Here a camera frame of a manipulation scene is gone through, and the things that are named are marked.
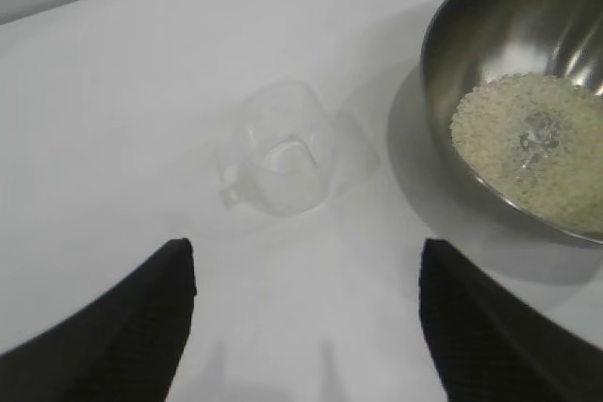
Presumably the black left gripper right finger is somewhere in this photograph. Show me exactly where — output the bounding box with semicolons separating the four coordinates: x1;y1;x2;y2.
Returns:
418;237;603;402

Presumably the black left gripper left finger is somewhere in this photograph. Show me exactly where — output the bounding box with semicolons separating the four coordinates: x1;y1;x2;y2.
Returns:
0;237;199;402

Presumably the white uncooked rice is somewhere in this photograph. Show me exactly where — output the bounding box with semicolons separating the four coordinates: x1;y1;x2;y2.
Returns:
449;71;603;234

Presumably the clear plastic measuring cup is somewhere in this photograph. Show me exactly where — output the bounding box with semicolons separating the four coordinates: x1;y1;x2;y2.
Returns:
216;79;339;216

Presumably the stainless steel mixing bowl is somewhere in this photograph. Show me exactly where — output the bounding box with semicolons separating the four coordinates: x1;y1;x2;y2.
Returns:
419;0;603;249

